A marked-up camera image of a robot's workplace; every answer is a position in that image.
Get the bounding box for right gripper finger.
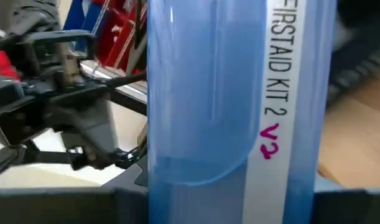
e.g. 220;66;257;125
101;155;149;224

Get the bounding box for blue first aid kit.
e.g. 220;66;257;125
147;0;338;224

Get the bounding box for navy blue backpack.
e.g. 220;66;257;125
328;0;380;105

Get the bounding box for red stacked object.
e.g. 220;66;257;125
93;0;148;76

